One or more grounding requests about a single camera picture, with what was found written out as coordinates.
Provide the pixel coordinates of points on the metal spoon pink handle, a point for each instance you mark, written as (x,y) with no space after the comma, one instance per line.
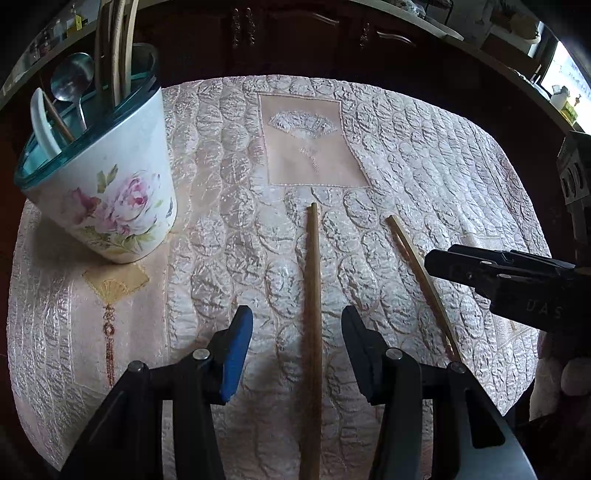
(71,79)

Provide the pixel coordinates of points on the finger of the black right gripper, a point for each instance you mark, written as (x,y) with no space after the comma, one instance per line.
(365,348)

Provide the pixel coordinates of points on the dark wood kitchen cabinets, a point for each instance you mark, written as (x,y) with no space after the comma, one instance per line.
(345,40)

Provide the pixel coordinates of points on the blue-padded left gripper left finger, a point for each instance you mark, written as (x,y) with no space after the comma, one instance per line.
(228,349)

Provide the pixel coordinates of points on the thin wooden chopstick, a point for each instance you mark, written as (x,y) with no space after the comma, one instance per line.
(427,286)

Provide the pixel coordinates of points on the white ceramic spoon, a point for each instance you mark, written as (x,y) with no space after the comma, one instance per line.
(41,127)

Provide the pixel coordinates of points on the floral white utensil holder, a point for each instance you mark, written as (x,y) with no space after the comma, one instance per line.
(111,188)

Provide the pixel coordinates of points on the white gloved hand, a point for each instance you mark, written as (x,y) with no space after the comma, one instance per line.
(562,378)

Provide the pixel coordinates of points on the black left gripper right finger tool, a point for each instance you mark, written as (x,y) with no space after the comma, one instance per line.
(517,284)

